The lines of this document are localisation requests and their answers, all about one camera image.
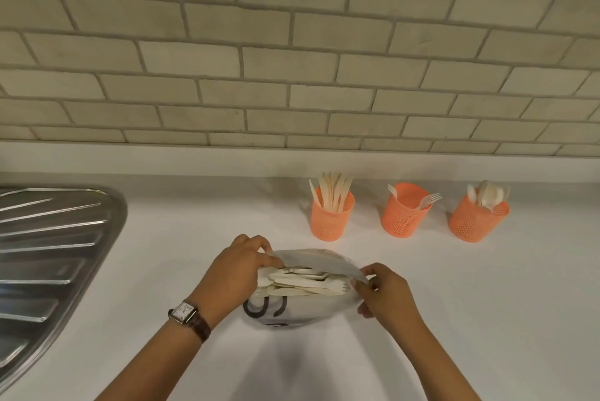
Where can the person's right hand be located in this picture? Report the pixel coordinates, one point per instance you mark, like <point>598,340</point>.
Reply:
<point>396,302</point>

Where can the person's left hand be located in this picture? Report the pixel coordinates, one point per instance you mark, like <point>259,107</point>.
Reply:
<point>229,279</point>

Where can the translucent black print plastic bag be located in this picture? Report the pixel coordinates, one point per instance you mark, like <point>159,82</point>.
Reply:
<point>300,311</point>

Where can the orange mesh plastic cup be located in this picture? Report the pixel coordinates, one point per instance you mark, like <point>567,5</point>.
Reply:
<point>403,222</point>
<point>332,227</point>
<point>473,227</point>

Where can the spoons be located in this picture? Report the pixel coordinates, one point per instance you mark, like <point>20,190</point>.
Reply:
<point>485,192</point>

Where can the person's right forearm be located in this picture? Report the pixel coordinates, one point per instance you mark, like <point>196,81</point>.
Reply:
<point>440,363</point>

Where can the stainless steel sink drainboard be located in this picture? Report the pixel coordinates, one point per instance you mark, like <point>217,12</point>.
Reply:
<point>47,255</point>

